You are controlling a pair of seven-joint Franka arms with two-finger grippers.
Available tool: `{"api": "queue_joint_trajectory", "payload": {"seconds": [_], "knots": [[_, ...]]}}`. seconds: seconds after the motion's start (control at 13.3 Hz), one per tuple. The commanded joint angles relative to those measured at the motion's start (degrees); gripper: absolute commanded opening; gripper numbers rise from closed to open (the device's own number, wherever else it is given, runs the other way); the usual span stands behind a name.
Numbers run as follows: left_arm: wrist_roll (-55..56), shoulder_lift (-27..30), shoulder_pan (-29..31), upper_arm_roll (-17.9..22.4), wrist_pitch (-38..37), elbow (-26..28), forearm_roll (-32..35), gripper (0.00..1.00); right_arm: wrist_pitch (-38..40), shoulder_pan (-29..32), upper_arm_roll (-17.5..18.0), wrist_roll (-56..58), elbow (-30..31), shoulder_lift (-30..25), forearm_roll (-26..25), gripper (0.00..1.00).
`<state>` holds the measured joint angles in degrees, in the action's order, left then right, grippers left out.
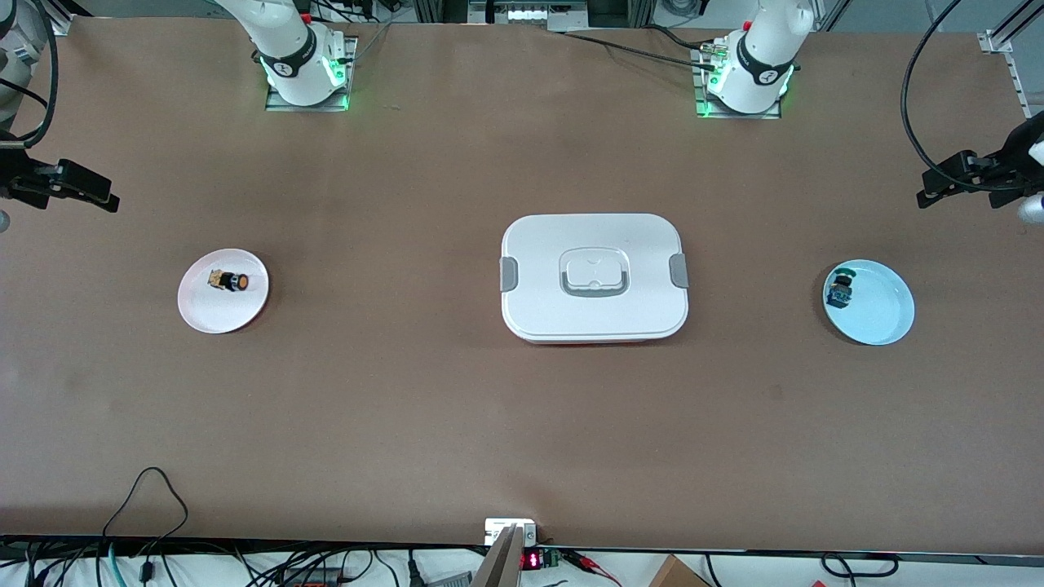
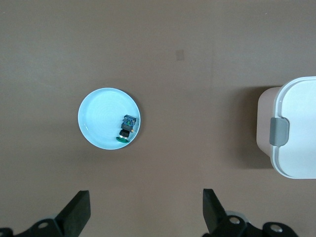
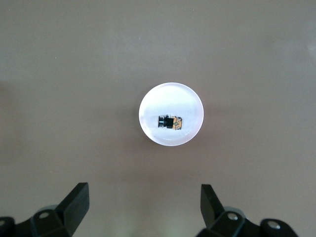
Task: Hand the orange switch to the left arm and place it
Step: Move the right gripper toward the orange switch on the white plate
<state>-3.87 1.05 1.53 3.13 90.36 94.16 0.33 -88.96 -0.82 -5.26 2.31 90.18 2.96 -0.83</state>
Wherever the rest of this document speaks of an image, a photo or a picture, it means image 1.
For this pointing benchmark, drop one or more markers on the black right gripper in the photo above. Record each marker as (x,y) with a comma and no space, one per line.
(18,174)

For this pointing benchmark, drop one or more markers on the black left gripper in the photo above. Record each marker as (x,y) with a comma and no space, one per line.
(1008,167)

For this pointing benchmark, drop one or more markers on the orange push-button switch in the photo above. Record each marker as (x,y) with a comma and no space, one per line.
(232,281)

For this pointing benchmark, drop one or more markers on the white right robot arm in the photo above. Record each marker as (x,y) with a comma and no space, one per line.
(287,49)

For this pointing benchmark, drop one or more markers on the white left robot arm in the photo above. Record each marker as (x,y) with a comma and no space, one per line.
(758,65)

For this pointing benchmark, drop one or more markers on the white lidded lunch box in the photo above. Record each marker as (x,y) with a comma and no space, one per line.
(595,244)

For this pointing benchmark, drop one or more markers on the brown cardboard box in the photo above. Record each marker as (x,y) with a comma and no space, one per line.
(677,575)

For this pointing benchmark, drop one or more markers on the light blue round plate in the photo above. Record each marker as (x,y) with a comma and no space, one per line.
(881,306)

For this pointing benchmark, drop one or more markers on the pink round plate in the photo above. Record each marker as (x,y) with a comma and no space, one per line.
(220,314)

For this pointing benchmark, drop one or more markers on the red alligator clip lead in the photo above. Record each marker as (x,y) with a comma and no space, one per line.
(591,562)

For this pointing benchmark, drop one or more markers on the red digit display module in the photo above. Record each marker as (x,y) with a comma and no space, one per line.
(534,560)

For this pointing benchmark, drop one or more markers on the perforated aluminium frame rail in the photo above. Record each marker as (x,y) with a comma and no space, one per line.
(1019,73)

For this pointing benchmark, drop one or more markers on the green push-button switch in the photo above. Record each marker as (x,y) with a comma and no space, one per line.
(840,289)

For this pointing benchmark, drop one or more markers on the aluminium frame profile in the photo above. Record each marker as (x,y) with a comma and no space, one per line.
(61,18)

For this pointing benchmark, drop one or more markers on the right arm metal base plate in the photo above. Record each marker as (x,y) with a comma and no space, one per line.
(272,104)

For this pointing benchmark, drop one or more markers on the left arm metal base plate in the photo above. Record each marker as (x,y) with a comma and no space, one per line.
(703,112)

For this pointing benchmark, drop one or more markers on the metal bracket with white connector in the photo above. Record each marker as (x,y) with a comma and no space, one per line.
(526,12)

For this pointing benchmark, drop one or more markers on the small white bracket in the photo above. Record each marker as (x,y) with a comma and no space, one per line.
(497,528)

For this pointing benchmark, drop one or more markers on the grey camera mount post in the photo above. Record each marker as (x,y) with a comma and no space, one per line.
(502,562)

